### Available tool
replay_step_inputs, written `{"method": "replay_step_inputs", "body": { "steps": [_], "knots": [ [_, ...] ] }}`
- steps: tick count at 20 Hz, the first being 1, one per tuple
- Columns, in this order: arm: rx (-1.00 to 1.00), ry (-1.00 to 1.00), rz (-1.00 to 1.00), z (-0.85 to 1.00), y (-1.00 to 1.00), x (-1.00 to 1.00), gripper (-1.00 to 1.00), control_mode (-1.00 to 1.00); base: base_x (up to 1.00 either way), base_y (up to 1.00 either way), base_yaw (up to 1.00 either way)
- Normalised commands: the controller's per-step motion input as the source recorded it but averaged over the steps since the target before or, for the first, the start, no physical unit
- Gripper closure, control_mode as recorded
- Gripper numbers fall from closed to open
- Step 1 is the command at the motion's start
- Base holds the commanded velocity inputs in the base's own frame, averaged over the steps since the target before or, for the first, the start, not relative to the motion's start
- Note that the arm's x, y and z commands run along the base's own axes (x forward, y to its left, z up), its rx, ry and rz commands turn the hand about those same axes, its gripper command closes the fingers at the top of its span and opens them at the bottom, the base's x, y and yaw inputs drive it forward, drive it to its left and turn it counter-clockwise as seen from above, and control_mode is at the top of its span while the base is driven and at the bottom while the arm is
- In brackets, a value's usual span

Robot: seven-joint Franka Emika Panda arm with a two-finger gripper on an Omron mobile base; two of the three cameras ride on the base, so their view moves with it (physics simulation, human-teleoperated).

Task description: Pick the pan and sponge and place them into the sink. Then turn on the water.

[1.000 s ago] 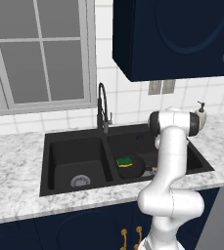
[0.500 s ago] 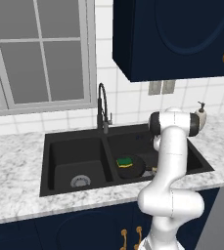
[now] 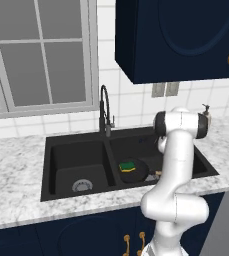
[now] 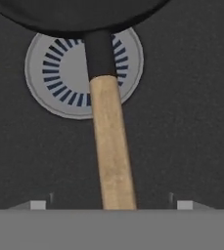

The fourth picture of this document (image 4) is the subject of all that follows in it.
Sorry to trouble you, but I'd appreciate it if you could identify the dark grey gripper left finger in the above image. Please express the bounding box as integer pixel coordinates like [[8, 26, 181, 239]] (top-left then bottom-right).
[[7, 191, 55, 211]]

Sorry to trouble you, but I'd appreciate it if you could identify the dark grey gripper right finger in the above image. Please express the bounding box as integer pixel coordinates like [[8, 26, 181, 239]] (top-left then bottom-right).
[[168, 191, 216, 211]]

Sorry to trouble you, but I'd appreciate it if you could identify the dark grey sink basin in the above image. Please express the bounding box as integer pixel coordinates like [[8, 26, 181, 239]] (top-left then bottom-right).
[[0, 0, 224, 211]]

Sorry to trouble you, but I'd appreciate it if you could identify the round grey sink drain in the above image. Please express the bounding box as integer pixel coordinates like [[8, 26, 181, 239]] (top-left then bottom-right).
[[23, 26, 145, 121]]

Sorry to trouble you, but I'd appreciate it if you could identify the black pan with wooden handle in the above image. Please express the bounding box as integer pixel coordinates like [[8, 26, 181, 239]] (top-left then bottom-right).
[[0, 0, 172, 211]]

